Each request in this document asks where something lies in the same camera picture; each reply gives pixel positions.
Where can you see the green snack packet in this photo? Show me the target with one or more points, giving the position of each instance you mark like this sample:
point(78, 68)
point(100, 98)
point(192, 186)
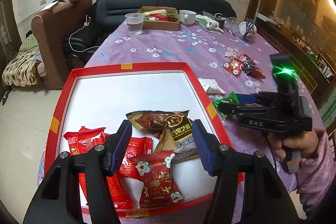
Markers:
point(223, 103)

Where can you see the clear plastic cup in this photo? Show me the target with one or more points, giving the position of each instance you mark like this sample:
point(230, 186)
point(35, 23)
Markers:
point(134, 26)

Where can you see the purple floral tablecloth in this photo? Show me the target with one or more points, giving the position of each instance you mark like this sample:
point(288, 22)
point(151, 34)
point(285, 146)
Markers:
point(170, 50)

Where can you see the person's right hand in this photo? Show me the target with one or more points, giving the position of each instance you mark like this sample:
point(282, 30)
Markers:
point(302, 142)

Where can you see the small black object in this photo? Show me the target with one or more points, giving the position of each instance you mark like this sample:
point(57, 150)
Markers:
point(220, 19)

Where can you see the dark red snack packet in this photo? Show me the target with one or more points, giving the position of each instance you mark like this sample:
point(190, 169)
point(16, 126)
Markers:
point(257, 73)

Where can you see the brown cardboard box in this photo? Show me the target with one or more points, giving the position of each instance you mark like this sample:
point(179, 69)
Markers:
point(160, 25)

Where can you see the red packet with small flowers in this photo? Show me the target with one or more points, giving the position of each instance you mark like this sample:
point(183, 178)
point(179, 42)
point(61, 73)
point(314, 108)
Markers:
point(234, 67)

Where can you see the carved wooden wardrobe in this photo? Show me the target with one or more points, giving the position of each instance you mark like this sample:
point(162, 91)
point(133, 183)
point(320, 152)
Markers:
point(6, 16)

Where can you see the brown armchair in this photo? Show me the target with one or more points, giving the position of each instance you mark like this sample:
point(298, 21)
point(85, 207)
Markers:
point(52, 29)

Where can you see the white round bowl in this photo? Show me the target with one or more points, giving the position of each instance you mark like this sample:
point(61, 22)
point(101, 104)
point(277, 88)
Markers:
point(244, 27)

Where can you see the brown glossy snack packet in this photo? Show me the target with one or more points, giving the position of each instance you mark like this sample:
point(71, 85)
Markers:
point(151, 120)

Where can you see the white crumpled wrapper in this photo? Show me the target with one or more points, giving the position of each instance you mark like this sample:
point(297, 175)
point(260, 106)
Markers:
point(213, 26)

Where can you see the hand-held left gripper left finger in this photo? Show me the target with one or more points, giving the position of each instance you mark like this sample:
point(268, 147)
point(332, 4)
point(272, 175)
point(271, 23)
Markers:
point(123, 142)

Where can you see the red shallow gift box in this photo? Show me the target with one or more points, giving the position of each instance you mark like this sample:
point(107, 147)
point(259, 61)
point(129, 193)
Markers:
point(118, 98)

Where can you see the plain red snack packet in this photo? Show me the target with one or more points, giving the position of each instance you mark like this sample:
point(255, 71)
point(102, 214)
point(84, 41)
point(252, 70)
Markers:
point(84, 142)
point(137, 148)
point(119, 192)

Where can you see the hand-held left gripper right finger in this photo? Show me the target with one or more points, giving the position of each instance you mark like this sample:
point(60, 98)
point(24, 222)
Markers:
point(204, 150)

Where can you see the black and white snack packet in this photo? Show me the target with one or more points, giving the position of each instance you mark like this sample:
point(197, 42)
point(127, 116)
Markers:
point(183, 140)

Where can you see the pale green wrapper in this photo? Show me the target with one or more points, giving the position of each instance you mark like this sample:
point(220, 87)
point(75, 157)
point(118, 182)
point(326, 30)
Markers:
point(202, 18)

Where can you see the red packet with large flower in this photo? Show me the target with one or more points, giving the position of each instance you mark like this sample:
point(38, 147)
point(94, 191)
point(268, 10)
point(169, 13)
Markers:
point(155, 182)

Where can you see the brown patterned blanket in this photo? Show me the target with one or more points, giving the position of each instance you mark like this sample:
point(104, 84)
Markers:
point(18, 69)

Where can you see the pink snack packet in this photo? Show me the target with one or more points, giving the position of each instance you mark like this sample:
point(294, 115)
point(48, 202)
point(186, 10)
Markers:
point(233, 54)

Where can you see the white mug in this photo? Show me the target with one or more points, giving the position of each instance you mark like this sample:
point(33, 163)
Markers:
point(187, 18)

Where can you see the person's right forearm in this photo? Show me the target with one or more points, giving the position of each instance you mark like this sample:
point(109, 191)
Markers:
point(317, 176)

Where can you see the black leather sofa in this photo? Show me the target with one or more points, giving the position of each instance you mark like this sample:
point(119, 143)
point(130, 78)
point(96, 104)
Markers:
point(157, 1)

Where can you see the dark blue snack packet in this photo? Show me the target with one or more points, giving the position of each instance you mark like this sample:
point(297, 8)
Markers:
point(248, 66)

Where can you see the white paper sheet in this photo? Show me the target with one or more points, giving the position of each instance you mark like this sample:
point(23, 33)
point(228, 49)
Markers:
point(50, 6)

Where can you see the orange red snack packet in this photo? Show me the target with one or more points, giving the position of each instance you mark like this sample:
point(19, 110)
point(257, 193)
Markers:
point(246, 57)

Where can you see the wooden display cabinet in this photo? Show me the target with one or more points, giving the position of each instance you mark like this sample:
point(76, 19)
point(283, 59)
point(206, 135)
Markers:
point(288, 3)

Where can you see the assorted snacks in cardboard box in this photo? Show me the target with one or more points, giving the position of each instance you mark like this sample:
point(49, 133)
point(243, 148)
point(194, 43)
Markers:
point(157, 16)

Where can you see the white floral snack packet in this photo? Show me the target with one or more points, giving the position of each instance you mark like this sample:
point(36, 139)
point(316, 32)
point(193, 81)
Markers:
point(211, 86)

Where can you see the small metal tool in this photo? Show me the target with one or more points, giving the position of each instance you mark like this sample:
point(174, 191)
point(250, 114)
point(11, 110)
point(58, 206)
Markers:
point(231, 32)

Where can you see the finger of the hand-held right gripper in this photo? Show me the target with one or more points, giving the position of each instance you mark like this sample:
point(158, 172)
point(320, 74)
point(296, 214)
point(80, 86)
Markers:
point(233, 109)
point(245, 98)

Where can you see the green patterned pillow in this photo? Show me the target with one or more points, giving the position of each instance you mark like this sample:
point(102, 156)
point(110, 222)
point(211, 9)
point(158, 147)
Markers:
point(29, 43)

